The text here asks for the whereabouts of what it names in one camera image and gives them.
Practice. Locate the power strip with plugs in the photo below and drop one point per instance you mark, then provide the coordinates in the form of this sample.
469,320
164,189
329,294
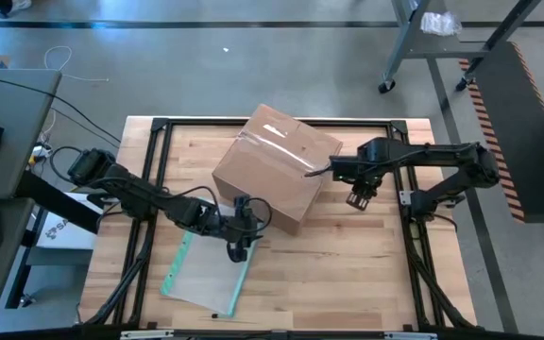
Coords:
40,152

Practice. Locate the brown cardboard box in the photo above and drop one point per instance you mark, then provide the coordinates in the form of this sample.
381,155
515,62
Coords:
272,165

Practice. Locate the black aluminium table frame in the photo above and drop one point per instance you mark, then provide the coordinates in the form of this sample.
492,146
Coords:
206,123

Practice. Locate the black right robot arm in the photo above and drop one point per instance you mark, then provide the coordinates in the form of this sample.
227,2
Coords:
442,154

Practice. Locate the white printed box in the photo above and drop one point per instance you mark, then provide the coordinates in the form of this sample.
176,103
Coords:
64,231

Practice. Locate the grey desk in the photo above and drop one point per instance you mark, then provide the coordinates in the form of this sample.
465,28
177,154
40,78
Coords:
12,104

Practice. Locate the person's shoe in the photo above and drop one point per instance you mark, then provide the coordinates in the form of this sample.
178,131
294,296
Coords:
14,5

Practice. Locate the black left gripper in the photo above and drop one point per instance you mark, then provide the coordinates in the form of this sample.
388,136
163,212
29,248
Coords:
241,226

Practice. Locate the silver aluminium rail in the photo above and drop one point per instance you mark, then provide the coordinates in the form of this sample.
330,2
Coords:
411,336
147,334

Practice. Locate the clear plastic bag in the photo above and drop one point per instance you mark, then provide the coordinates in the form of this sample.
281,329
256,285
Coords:
439,23

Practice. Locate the grey metal cart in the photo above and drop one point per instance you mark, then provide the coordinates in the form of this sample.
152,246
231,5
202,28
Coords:
442,47

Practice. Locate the silver mounting bracket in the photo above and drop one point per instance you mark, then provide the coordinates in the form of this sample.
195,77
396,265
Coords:
405,197

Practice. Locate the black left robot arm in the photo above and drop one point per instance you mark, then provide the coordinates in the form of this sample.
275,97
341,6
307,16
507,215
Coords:
149,198

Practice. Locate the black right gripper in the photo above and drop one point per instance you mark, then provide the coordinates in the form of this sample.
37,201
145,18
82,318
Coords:
366,165

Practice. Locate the black desk support bar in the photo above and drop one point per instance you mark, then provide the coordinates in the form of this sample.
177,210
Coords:
59,203

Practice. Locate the dark platform hazard stripes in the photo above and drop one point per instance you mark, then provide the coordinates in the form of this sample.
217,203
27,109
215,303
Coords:
522,132

